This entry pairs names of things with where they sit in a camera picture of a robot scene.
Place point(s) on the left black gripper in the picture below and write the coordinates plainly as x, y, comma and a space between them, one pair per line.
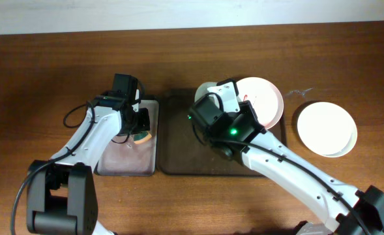
145, 125

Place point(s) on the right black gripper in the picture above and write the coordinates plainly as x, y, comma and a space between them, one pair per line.
246, 109

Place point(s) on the orange green sponge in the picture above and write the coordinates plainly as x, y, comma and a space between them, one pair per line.
142, 137

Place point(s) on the pink plate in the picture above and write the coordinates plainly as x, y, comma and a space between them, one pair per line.
265, 98

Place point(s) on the pale green plate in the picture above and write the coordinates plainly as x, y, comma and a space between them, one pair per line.
203, 89

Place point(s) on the white plate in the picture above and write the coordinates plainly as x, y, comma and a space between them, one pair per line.
327, 129

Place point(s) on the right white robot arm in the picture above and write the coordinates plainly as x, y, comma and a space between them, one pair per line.
342, 208

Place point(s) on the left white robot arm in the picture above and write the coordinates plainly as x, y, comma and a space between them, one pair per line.
61, 195

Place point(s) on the small metal tray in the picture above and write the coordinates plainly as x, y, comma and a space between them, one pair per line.
124, 157

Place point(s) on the large dark brown tray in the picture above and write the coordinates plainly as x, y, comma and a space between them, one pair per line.
179, 152

